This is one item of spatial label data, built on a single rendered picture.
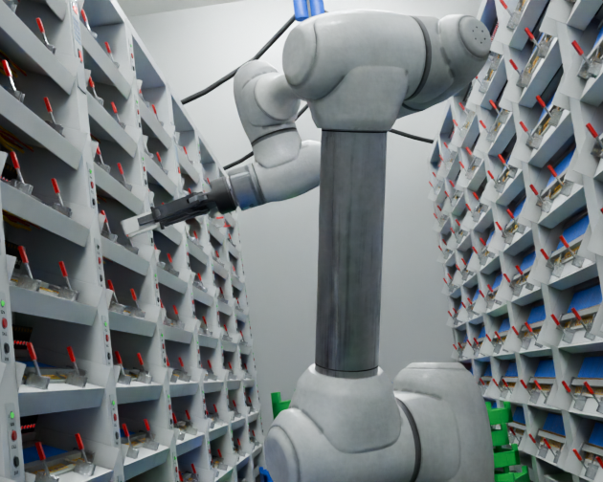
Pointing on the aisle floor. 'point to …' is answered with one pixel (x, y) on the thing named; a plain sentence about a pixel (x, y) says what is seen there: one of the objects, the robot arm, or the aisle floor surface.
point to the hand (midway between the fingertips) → (140, 224)
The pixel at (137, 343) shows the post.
